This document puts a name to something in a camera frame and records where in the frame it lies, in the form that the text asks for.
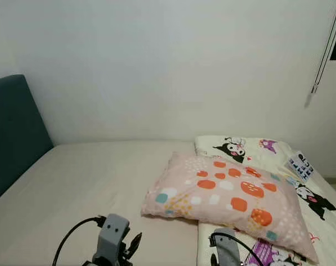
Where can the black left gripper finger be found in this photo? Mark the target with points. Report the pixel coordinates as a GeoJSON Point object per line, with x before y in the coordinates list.
{"type": "Point", "coordinates": [132, 248]}

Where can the pink pillow with orange dots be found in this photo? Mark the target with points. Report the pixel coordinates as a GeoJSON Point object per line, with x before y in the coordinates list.
{"type": "Point", "coordinates": [229, 194]}

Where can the beige mattress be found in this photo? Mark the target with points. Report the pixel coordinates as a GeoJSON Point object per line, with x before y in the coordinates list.
{"type": "Point", "coordinates": [90, 183]}

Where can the white cartoon print blanket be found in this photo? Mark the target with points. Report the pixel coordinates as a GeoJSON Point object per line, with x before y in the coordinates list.
{"type": "Point", "coordinates": [256, 145]}

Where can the white window blind wand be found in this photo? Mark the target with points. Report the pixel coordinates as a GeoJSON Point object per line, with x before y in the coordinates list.
{"type": "Point", "coordinates": [329, 49]}

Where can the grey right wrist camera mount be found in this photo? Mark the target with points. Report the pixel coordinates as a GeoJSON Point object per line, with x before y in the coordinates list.
{"type": "Point", "coordinates": [227, 249]}

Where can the teal upholstered bed frame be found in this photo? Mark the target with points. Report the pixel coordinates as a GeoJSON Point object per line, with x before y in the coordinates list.
{"type": "Point", "coordinates": [18, 127]}

